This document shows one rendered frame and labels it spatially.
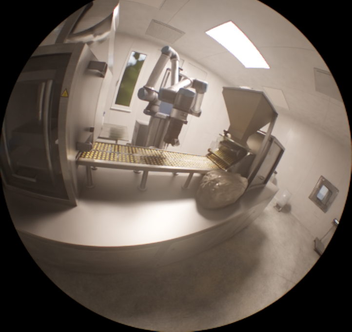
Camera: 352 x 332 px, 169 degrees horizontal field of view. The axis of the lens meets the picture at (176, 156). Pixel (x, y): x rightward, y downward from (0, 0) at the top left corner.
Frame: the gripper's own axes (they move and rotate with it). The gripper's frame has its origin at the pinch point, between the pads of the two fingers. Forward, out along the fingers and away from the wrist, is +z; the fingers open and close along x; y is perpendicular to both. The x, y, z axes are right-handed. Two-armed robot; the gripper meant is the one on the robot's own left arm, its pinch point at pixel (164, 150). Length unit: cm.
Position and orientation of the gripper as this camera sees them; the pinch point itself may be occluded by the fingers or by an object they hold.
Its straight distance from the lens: 70.6
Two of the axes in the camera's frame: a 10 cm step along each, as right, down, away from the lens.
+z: -3.1, 8.8, 3.6
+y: 5.2, 4.8, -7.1
